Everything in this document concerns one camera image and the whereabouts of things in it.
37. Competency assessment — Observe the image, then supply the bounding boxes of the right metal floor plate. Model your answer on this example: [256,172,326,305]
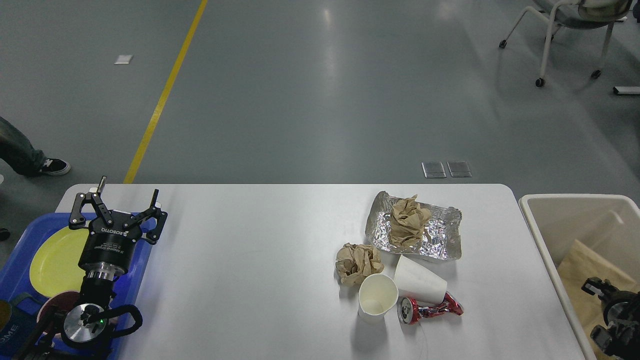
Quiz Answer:
[446,161,473,178]

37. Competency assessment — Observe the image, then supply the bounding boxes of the person's legs in jeans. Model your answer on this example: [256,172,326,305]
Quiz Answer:
[0,117,47,176]

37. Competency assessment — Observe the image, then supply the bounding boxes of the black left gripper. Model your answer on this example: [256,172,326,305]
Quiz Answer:
[68,176,169,278]

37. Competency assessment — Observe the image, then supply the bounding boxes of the left metal floor plate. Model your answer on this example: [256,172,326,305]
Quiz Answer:
[422,161,447,179]

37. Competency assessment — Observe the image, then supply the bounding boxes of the white floor marker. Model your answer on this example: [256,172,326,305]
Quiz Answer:
[114,54,134,65]

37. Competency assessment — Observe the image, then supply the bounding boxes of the beige plastic bin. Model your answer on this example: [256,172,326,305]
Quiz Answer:
[518,194,640,360]

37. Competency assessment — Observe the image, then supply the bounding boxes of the dark teal mug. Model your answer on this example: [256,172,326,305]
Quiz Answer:
[0,292,42,357]

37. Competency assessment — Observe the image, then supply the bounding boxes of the tipped white paper cup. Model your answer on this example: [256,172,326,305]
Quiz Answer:
[393,255,448,305]

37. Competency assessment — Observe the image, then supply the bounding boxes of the white office chair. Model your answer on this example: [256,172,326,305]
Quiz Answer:
[499,0,633,88]

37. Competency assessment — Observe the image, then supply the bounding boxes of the white paper cup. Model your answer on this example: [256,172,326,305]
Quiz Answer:
[393,255,448,305]
[358,273,399,324]

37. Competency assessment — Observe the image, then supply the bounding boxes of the yellow plastic plate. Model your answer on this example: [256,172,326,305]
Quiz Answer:
[29,227,89,297]

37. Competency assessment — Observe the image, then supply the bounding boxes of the crumpled brown paper ball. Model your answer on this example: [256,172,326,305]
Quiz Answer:
[334,243,385,287]

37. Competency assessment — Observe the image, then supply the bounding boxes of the crumpled brown paper on foil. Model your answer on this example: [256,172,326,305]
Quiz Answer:
[390,194,432,248]

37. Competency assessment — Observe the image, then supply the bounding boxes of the crumpled aluminium foil sheet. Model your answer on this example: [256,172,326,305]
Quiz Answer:
[365,191,462,263]

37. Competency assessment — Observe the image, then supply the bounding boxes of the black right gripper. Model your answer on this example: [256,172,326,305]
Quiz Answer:
[581,276,640,360]

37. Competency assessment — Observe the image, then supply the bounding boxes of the white bar on floor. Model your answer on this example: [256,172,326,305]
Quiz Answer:
[612,86,640,96]

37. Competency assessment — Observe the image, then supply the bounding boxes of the pink mug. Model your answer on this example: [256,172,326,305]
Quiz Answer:
[36,290,121,346]

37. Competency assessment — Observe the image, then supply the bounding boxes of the brown paper bag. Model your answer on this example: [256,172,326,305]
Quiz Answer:
[557,240,639,360]

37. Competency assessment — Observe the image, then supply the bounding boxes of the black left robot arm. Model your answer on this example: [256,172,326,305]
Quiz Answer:
[12,177,169,360]

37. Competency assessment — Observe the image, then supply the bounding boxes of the metal floor plate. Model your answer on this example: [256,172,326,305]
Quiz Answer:
[446,161,473,178]
[422,161,447,179]

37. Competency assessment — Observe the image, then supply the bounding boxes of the crushed red soda can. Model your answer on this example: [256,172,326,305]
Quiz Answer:
[397,291,464,325]

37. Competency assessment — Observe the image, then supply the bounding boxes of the black and white shoe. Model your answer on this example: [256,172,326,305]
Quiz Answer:
[39,158,72,176]

